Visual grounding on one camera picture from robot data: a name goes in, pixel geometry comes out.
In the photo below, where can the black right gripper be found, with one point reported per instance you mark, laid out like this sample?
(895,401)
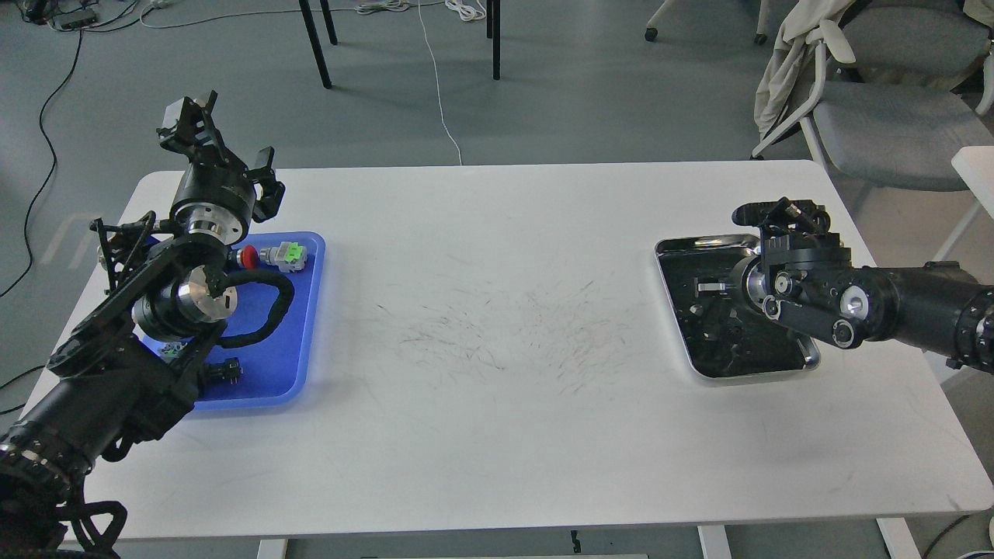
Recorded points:
(795,246)

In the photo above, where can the beige jacket on chair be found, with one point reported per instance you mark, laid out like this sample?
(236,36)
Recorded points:
(788,59)

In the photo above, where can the grey green switch module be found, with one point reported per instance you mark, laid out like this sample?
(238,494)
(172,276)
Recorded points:
(287,256)

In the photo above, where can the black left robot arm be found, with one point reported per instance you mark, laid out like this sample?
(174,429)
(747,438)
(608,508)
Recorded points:
(133,367)

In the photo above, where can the grey office chair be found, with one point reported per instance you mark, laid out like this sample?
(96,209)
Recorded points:
(891,92)

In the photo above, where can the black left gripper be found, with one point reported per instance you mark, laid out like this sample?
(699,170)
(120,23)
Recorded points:
(211,198)

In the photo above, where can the metal tray with black mat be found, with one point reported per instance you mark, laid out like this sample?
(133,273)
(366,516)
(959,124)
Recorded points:
(722,341)

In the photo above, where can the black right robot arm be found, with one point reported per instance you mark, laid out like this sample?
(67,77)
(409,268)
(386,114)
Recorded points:
(936,307)

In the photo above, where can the green push button switch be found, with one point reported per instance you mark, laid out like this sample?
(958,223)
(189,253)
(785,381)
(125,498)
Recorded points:
(171,350)

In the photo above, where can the red push button switch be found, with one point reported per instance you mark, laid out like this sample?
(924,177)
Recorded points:
(245,257)

